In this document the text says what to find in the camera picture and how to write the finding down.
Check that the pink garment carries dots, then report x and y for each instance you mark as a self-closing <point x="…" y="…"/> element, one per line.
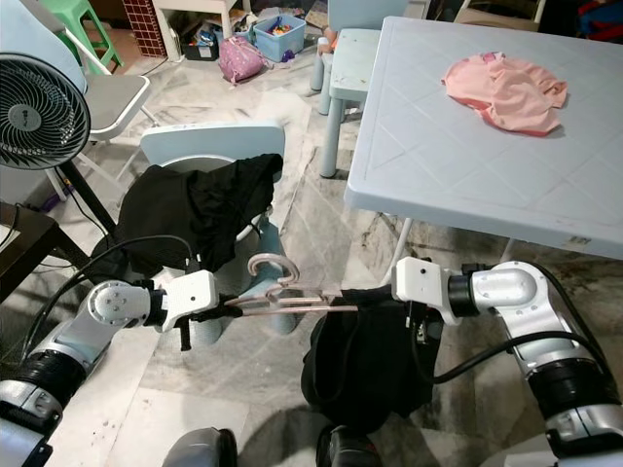
<point x="506" y="97"/>

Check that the light blue plastic chair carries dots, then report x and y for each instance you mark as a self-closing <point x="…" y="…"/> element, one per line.
<point x="204" y="144"/>

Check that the pink plastic clothes hanger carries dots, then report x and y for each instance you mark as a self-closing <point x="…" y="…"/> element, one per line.
<point x="273" y="257"/>

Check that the green plastic stool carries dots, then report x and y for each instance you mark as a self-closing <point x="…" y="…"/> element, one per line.
<point x="83" y="12"/>

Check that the beige wooden chair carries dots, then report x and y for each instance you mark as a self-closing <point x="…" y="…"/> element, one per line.
<point x="496" y="12"/>

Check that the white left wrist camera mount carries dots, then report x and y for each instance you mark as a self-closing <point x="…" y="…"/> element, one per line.
<point x="190" y="295"/>

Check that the blue and red backpack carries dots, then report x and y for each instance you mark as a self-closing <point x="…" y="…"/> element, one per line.
<point x="602" y="17"/>

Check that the light blue plastic table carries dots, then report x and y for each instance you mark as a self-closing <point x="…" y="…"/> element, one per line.
<point x="448" y="156"/>

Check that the pink fabric bag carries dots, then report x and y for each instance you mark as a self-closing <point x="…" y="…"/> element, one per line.
<point x="240" y="61"/>

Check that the black standing fan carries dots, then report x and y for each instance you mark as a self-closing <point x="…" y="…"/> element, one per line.
<point x="44" y="112"/>

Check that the grey robot left leg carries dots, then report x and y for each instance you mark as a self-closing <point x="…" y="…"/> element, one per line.
<point x="200" y="449"/>

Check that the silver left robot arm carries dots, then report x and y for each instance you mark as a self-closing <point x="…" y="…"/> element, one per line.
<point x="73" y="341"/>

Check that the dark wooden table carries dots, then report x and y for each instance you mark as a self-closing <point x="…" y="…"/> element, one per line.
<point x="24" y="253"/>

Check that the small light blue chair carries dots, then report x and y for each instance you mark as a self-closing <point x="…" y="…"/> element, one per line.
<point x="350" y="63"/>

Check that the white wooden side table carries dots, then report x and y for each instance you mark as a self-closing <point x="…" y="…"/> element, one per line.
<point x="195" y="8"/>

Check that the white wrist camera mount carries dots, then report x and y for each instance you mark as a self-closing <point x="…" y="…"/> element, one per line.
<point x="190" y="295"/>
<point x="421" y="282"/>

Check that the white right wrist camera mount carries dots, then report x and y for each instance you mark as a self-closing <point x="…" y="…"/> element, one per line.
<point x="421" y="282"/>

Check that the grey folding chair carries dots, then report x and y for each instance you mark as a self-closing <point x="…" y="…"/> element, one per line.
<point x="117" y="97"/>

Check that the blue plastic toy box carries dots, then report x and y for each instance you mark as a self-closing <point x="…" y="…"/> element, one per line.
<point x="277" y="47"/>

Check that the black garment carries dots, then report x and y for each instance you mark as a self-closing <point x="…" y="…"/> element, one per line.
<point x="195" y="209"/>
<point x="365" y="365"/>

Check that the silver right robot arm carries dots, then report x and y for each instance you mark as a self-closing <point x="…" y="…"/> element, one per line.
<point x="511" y="287"/>

